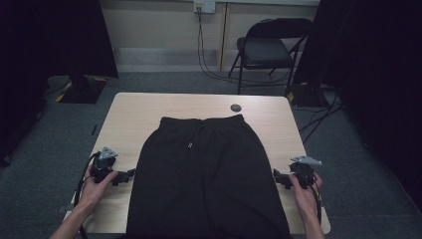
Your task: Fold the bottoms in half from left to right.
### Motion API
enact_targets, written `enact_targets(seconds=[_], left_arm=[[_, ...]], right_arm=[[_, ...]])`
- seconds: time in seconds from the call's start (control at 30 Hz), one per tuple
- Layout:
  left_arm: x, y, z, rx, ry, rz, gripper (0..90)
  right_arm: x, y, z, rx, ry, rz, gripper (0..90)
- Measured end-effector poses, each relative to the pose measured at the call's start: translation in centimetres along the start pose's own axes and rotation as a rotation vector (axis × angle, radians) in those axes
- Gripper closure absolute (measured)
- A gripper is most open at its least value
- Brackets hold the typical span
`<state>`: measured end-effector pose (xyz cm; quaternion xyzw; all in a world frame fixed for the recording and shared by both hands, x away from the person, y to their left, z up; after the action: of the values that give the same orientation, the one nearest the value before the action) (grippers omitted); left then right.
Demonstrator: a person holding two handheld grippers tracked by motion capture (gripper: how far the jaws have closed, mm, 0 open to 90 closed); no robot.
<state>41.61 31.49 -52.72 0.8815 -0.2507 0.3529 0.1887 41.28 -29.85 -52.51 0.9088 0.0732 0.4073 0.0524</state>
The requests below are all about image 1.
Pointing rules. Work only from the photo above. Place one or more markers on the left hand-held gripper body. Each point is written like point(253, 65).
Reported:
point(103, 164)

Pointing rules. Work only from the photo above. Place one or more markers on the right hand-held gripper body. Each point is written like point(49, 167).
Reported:
point(303, 171)

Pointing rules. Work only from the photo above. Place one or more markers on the black pants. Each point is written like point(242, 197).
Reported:
point(205, 182)

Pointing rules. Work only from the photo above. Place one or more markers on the person's right hand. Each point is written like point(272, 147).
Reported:
point(307, 199)

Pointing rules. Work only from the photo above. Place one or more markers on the person's left hand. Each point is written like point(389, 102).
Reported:
point(91, 192)

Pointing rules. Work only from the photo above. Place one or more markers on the grey tape mark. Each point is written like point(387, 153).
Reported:
point(62, 209)
point(327, 204)

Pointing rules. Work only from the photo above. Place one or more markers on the black stand base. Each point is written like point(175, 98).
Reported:
point(83, 91)
point(303, 96)

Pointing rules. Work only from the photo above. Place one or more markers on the round dark table grommet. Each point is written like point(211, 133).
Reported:
point(236, 107)

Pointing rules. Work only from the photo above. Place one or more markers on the black curtain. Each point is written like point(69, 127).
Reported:
point(49, 49)
point(375, 83)

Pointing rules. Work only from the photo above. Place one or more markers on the black folding chair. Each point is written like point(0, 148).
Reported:
point(263, 51)

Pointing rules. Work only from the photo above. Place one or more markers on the wooden wall strip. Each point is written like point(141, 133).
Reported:
point(223, 36)

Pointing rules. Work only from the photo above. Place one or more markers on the white wall outlet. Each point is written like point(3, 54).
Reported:
point(204, 6)

